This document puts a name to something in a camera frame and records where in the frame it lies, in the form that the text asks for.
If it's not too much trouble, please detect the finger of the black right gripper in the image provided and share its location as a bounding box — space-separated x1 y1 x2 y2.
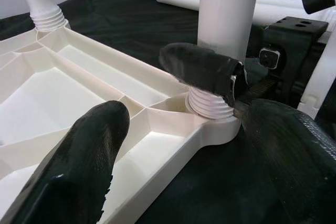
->
160 42 249 108

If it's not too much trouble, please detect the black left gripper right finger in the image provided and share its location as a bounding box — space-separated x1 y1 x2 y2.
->
236 99 336 224

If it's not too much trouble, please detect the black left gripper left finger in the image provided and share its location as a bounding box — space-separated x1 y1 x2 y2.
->
5 100 131 224

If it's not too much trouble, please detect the white plastic table top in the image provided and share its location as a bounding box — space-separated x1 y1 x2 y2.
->
0 22 242 224

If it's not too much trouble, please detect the black cloth table cover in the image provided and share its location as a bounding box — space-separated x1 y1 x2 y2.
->
0 0 336 224

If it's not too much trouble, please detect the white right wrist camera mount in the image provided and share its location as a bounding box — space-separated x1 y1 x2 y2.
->
296 0 336 120

